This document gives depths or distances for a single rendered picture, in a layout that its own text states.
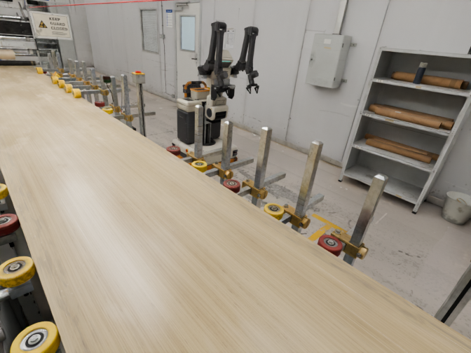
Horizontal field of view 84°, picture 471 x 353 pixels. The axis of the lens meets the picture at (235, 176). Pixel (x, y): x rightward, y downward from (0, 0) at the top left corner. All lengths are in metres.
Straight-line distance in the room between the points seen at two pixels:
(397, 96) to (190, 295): 3.30
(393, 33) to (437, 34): 0.41
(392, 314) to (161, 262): 0.63
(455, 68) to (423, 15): 0.63
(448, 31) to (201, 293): 3.36
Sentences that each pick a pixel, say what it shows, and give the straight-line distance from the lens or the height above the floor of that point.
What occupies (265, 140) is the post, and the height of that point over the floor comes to 1.11.
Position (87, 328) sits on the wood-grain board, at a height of 0.90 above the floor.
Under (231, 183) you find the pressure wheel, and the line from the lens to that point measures 1.19.
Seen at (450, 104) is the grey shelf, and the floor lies 1.09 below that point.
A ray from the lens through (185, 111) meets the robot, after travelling 3.22.
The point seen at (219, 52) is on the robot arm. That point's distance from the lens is 2.71.
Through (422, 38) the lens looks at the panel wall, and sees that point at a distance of 3.64.
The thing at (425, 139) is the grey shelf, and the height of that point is 0.69.
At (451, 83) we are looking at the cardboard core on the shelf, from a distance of 3.34.
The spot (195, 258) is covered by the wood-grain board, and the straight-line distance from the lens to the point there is 0.83.
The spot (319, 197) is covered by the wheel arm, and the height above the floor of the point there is 0.82.
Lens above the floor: 1.49
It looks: 28 degrees down
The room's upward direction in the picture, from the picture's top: 5 degrees clockwise
